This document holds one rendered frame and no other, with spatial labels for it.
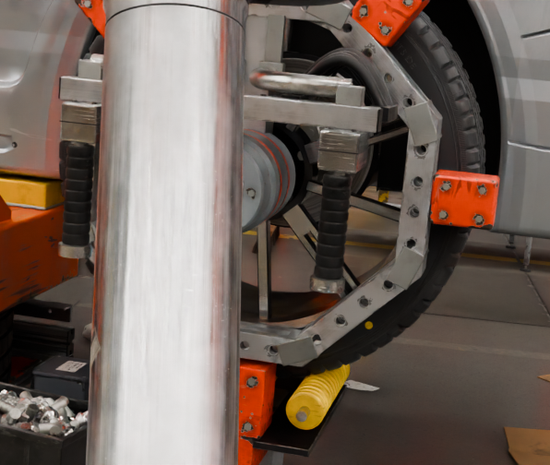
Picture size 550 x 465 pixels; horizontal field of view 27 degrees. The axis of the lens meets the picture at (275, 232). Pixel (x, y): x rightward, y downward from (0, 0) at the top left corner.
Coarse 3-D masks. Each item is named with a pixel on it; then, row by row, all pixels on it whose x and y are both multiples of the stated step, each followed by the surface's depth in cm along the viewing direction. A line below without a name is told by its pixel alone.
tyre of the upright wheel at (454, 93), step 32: (352, 0) 168; (416, 32) 167; (416, 64) 168; (448, 64) 168; (448, 96) 167; (448, 128) 168; (480, 128) 180; (64, 160) 182; (448, 160) 169; (480, 160) 174; (64, 192) 183; (448, 256) 171; (416, 288) 173; (384, 320) 175; (352, 352) 177
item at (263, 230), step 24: (336, 72) 173; (312, 96) 174; (288, 144) 180; (312, 144) 175; (312, 168) 176; (312, 192) 176; (288, 216) 178; (384, 216) 174; (264, 240) 179; (264, 264) 180; (384, 264) 174; (264, 288) 180; (264, 312) 181; (288, 312) 185; (312, 312) 180
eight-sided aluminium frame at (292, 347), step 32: (352, 32) 161; (384, 64) 160; (416, 96) 160; (416, 128) 160; (96, 160) 173; (416, 160) 161; (96, 192) 175; (416, 192) 162; (416, 224) 163; (416, 256) 163; (384, 288) 165; (320, 320) 168; (352, 320) 167; (256, 352) 171; (288, 352) 170; (320, 352) 169
